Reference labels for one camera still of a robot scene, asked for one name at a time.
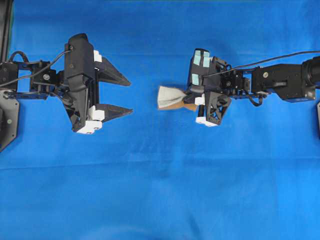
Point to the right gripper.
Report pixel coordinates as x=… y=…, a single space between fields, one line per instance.
x=212 y=100

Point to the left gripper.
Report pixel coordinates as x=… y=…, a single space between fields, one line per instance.
x=92 y=119

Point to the brown and white sponge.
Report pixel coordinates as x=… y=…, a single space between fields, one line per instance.
x=171 y=98

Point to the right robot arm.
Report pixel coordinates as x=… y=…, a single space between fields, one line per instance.
x=291 y=82

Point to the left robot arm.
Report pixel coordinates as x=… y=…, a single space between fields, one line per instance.
x=29 y=80

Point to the blue table cloth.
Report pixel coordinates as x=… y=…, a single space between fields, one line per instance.
x=159 y=175

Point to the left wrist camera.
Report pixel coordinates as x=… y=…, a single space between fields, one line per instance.
x=79 y=68

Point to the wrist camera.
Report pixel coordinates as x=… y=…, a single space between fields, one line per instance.
x=200 y=64
x=79 y=68

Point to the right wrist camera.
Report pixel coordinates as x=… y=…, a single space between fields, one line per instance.
x=200 y=64

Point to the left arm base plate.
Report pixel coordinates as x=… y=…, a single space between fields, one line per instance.
x=9 y=119

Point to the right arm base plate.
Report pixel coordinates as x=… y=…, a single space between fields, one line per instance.
x=318 y=117

